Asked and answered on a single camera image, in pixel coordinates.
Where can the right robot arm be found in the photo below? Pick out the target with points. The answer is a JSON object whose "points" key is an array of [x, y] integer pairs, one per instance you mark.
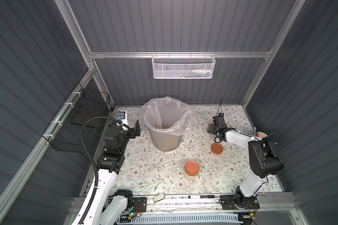
{"points": [[263, 160]]}

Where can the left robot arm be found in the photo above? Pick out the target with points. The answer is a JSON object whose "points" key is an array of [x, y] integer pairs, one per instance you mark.
{"points": [[106, 170]]}

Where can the clear plastic bin liner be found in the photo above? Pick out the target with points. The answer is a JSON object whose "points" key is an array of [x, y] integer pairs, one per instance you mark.
{"points": [[168, 116]]}

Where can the white utensil cup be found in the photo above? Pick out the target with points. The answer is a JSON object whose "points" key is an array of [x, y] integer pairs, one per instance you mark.
{"points": [[263, 135]]}

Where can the oatmeal jar orange lid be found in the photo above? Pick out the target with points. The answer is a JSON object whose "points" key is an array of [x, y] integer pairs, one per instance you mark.
{"points": [[192, 169]]}

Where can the white wire wall basket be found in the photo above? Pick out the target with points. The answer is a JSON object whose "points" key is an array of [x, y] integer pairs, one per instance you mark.
{"points": [[162, 65]]}

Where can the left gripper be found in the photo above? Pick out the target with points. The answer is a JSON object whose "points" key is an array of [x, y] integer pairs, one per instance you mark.
{"points": [[133, 132]]}

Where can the black wire wall basket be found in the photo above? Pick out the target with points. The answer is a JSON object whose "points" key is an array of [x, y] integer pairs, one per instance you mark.
{"points": [[86, 104]]}

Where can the pens in white basket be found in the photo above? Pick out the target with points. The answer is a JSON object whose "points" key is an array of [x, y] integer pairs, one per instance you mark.
{"points": [[196, 73]]}

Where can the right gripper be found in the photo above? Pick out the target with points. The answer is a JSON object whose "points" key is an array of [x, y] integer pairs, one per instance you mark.
{"points": [[215, 127]]}

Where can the grey mesh trash bin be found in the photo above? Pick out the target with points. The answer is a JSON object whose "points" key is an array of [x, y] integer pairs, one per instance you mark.
{"points": [[165, 142]]}

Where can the masking tape roll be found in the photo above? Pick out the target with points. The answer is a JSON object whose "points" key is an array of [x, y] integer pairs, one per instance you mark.
{"points": [[158, 197]]}

